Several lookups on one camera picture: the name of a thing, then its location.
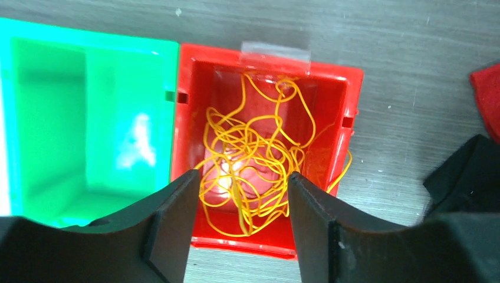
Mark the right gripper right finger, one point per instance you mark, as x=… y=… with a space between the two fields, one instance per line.
x=337 y=242

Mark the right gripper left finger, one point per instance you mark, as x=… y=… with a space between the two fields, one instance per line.
x=148 y=241

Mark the green plastic bin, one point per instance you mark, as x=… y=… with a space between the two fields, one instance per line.
x=89 y=120

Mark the black shirt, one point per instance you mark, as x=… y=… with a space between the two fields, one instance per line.
x=468 y=181

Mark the white plastic bin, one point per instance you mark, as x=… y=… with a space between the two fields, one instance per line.
x=5 y=196

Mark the red plastic bin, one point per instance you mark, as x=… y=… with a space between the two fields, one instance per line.
x=247 y=121

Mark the red shirt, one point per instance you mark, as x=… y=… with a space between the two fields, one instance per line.
x=485 y=83

